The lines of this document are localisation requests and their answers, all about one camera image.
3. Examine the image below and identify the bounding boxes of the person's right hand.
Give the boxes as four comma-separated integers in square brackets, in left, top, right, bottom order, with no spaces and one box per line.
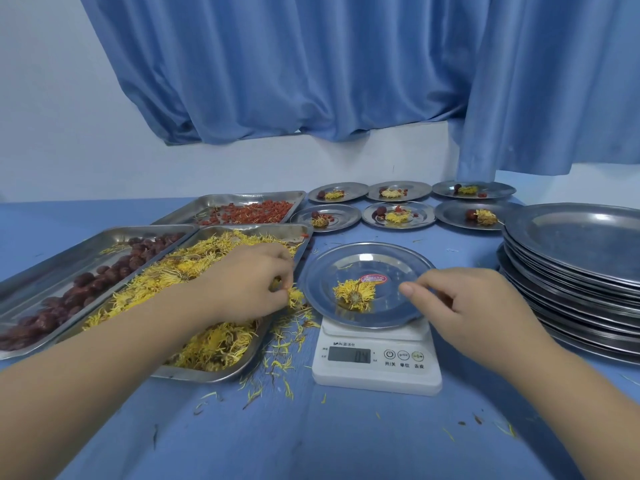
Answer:
[399,267,551,375]

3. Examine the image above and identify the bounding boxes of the rectangular steel tray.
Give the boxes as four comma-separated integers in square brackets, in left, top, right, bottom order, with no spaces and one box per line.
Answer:
[152,191,307,227]
[0,224,200,361]
[55,223,315,385]

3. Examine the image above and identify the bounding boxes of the pile of yellow chrysanthemums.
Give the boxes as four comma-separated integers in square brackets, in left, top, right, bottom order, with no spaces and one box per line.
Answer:
[82,230,307,373]

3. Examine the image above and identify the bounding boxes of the stack of steel plates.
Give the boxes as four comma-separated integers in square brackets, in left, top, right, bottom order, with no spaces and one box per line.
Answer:
[496,202,640,367]

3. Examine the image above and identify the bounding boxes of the person's right forearm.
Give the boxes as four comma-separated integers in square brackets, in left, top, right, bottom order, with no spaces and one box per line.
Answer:
[509,339,640,480]

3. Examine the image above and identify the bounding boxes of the narrow blue curtain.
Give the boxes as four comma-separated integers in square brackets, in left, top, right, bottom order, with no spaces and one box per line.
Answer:
[457,0,640,183]

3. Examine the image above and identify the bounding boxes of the round steel plate red label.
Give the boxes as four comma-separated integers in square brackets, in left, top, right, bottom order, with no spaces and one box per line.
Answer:
[298,242,436,329]

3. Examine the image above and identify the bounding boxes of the wide blue curtain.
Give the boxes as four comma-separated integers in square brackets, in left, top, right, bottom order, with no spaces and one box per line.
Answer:
[77,0,493,145]

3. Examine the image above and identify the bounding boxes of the blue tablecloth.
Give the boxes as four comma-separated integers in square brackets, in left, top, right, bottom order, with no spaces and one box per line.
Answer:
[0,182,640,480]

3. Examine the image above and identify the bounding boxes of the person's left hand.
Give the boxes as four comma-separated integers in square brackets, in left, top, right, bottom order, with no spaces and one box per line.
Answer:
[197,243,296,325]

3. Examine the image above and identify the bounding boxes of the person's left forearm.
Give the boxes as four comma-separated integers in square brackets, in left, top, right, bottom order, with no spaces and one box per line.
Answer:
[0,289,216,480]

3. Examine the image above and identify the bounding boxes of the white digital kitchen scale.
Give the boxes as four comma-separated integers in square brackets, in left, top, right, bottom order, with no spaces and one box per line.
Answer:
[311,317,443,397]

